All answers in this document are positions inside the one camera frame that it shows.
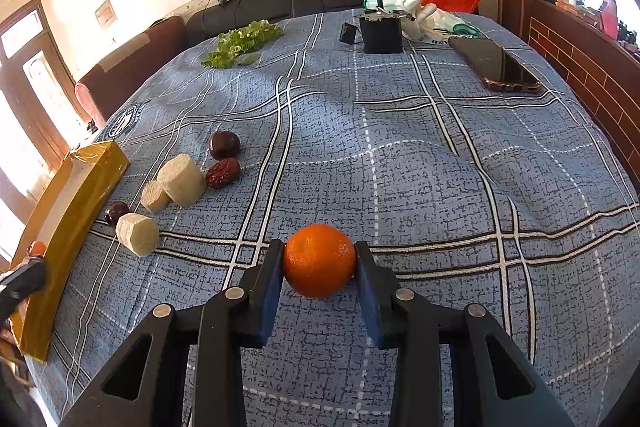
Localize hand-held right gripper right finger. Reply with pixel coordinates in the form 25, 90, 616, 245
352, 241, 576, 427

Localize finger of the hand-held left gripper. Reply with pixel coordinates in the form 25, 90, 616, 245
0, 257, 49, 319

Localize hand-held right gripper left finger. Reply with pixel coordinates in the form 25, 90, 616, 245
59, 239, 286, 427

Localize orange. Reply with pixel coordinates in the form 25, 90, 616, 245
282, 223, 357, 300

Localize yellow taped cardboard box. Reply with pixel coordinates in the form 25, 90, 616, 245
9, 140, 131, 363

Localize small dark red date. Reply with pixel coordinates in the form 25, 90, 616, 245
104, 202, 130, 227

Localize wrinkled red date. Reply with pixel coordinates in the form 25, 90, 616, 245
205, 158, 241, 190

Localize large beige yam cylinder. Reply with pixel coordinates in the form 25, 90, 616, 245
157, 153, 207, 208

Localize blue plaid bedsheet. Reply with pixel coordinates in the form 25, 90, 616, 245
24, 10, 640, 427

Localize small beige yam piece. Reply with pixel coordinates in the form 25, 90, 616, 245
140, 181, 171, 214

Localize wooden door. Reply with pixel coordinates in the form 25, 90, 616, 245
0, 0, 86, 188

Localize brown leather cushion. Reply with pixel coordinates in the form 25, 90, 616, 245
75, 16, 187, 124

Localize green lettuce leaves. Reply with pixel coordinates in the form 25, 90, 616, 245
201, 20, 284, 70

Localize black square box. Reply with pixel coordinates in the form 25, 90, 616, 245
358, 8, 404, 54

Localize black smartphone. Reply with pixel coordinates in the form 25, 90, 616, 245
448, 36, 543, 94

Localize white and green gloves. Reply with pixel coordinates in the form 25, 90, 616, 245
363, 0, 482, 44

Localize brick-pattern window ledge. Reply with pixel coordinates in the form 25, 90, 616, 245
512, 0, 640, 188

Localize pink bottle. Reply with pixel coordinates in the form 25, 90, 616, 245
599, 0, 620, 38

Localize small wall plaque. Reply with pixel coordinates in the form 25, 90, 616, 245
95, 0, 118, 29

